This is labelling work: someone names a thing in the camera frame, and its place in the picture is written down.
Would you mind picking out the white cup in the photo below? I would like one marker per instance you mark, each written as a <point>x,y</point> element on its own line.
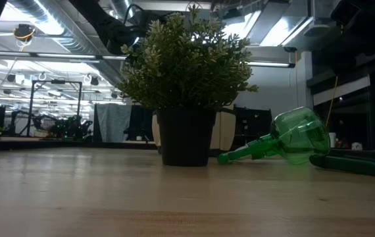
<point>332,140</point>

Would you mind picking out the green plastic spray bottle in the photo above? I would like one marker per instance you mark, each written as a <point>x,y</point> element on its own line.
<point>299,135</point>

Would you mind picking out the black background robot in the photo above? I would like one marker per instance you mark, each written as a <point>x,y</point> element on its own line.
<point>67,128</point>

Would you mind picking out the artificial green potted plant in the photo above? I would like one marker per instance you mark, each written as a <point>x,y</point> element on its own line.
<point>187,66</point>

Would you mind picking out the gray cloth partition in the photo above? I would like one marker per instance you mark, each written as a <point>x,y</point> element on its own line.
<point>113,123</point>

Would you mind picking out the black metal frame stand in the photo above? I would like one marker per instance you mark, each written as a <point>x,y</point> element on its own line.
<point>31,108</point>

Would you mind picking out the small white object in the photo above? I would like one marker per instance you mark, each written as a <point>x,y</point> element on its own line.
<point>357,146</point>

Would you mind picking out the long ceiling light tube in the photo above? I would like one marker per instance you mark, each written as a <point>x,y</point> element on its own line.
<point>269,64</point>

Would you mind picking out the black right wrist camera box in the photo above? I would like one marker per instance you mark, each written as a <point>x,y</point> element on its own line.
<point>345,11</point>

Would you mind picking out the black background cabinet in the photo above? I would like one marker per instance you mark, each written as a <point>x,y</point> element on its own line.
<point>253,125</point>

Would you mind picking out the silver ventilation duct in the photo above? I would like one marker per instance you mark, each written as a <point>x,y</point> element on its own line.
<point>121,6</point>

